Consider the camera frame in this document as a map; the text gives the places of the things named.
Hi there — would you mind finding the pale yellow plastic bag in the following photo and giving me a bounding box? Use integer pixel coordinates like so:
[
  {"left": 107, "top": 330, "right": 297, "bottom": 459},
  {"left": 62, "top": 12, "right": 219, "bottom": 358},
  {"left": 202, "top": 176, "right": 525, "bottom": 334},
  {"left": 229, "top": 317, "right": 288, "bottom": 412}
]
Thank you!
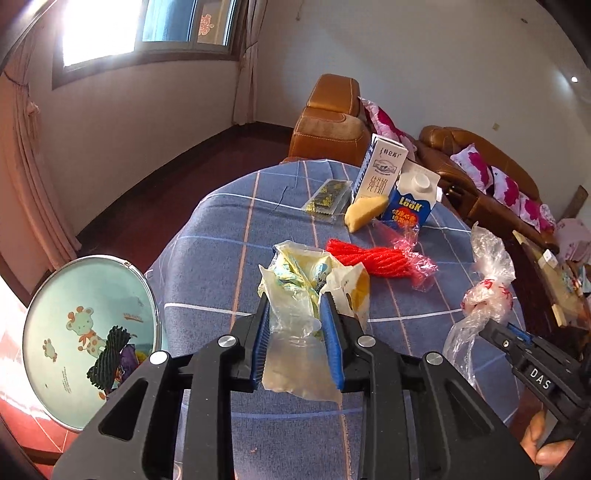
[{"left": 257, "top": 240, "right": 343, "bottom": 402}]

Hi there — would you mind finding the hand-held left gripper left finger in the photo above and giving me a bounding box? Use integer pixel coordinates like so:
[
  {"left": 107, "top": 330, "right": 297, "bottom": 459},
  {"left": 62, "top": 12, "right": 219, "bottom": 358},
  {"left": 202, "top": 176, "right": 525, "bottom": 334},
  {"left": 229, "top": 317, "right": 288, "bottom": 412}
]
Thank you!
[{"left": 55, "top": 291, "right": 271, "bottom": 480}]

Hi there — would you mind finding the light blue cartoon bucket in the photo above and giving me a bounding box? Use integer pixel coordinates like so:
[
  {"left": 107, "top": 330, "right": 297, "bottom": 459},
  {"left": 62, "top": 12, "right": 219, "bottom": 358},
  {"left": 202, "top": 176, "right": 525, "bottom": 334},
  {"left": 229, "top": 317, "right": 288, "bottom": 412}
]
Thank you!
[{"left": 21, "top": 255, "right": 162, "bottom": 432}]

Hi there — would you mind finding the pink curtain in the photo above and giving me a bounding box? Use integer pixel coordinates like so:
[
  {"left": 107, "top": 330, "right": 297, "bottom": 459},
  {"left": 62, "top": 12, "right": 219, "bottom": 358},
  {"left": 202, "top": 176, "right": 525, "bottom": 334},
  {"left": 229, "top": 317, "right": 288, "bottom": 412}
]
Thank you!
[
  {"left": 238, "top": 0, "right": 267, "bottom": 125},
  {"left": 0, "top": 69, "right": 79, "bottom": 278}
]

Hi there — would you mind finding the blue carton with white cap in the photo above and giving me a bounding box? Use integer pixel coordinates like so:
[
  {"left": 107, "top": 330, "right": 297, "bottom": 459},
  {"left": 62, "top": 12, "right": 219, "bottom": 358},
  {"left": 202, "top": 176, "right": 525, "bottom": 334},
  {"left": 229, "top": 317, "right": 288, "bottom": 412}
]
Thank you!
[{"left": 381, "top": 168, "right": 441, "bottom": 230}]

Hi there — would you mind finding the white milk carton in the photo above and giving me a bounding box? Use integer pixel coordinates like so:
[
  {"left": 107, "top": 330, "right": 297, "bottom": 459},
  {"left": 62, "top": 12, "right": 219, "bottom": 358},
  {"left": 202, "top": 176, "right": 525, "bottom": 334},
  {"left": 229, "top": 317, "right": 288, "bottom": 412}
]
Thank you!
[{"left": 352, "top": 134, "right": 409, "bottom": 217}]

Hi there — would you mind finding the brown leather chaise sofa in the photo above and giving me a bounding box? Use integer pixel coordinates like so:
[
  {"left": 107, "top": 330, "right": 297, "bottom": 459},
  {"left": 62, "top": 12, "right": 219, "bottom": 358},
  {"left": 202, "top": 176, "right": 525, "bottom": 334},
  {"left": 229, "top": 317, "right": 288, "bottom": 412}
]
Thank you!
[{"left": 281, "top": 74, "right": 444, "bottom": 195}]

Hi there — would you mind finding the blue plaid tablecloth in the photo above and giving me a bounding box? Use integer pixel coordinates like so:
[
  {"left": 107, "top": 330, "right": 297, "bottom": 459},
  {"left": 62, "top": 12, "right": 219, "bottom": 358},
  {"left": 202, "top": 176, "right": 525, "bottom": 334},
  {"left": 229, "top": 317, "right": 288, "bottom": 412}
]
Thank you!
[{"left": 144, "top": 159, "right": 527, "bottom": 480}]

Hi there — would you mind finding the black foam net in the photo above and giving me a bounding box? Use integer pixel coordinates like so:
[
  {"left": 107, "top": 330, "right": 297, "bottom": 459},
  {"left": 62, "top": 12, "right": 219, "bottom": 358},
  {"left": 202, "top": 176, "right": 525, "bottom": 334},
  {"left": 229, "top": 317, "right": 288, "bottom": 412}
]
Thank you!
[{"left": 87, "top": 325, "right": 132, "bottom": 393}]

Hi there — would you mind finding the purple plastic bag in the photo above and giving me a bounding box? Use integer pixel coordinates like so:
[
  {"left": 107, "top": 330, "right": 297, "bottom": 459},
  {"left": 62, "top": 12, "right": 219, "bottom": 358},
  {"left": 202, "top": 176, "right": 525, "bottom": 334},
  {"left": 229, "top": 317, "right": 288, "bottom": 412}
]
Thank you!
[{"left": 113, "top": 346, "right": 139, "bottom": 386}]

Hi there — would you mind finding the dark snack packet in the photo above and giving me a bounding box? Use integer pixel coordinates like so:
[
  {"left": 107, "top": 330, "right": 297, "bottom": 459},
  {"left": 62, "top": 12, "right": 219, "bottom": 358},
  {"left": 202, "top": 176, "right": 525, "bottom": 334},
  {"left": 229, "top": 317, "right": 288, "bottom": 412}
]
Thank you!
[{"left": 302, "top": 179, "right": 352, "bottom": 220}]

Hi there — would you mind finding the wooden coffee table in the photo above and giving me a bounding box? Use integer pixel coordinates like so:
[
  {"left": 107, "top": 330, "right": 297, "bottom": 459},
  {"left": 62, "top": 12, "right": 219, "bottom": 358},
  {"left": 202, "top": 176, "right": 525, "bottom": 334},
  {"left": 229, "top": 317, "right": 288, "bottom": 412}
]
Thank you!
[{"left": 512, "top": 228, "right": 591, "bottom": 328}]

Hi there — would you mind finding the clear bag with red print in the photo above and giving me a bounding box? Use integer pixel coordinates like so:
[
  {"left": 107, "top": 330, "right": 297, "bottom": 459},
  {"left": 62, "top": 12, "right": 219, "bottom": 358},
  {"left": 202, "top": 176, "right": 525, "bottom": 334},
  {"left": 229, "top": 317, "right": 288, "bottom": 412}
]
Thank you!
[{"left": 443, "top": 222, "right": 518, "bottom": 398}]

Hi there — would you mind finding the red net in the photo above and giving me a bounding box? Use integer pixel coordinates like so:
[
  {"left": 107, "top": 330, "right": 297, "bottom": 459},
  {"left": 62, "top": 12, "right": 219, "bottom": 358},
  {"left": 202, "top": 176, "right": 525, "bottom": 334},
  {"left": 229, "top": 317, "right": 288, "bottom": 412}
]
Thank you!
[{"left": 325, "top": 222, "right": 439, "bottom": 291}]

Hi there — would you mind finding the person's right hand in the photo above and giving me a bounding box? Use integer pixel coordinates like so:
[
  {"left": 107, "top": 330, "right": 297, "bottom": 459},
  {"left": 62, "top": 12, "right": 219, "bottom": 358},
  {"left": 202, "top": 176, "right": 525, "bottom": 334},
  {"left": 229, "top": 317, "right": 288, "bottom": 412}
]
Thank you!
[{"left": 519, "top": 408, "right": 578, "bottom": 467}]

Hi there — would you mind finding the yellow sponge wedge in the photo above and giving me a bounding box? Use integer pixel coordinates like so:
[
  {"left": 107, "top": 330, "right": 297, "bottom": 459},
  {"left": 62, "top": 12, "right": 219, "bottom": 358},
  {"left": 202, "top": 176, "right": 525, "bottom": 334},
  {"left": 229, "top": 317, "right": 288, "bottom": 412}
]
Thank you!
[{"left": 345, "top": 194, "right": 389, "bottom": 232}]

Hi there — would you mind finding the pink cloth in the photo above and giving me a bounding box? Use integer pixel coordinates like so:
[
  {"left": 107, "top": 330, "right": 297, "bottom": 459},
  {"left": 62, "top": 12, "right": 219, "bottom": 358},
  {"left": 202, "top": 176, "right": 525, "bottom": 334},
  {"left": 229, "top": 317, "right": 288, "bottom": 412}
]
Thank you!
[{"left": 554, "top": 219, "right": 591, "bottom": 265}]

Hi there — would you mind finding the white yellow bread wrapper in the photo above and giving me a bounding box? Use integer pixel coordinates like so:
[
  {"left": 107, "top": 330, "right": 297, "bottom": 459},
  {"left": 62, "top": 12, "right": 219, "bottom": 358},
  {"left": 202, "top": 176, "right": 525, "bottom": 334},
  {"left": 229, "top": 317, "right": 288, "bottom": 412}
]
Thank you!
[{"left": 322, "top": 265, "right": 371, "bottom": 330}]

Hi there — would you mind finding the sliding glass window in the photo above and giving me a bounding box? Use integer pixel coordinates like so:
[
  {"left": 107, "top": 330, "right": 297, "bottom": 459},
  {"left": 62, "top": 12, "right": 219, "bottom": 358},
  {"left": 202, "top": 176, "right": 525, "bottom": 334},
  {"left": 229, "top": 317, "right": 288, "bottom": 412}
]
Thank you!
[{"left": 52, "top": 0, "right": 243, "bottom": 88}]

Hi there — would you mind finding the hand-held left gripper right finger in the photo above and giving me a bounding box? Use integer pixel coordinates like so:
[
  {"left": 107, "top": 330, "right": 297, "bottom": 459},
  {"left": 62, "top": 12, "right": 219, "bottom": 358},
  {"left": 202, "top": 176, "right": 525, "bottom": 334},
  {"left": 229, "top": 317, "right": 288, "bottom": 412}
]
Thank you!
[{"left": 320, "top": 291, "right": 541, "bottom": 480}]

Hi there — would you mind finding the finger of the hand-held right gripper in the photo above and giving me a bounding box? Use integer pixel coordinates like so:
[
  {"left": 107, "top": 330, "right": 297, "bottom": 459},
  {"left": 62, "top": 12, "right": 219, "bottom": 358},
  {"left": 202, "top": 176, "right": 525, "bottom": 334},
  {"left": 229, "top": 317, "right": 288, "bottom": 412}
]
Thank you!
[
  {"left": 479, "top": 318, "right": 515, "bottom": 356},
  {"left": 505, "top": 322, "right": 536, "bottom": 344}
]

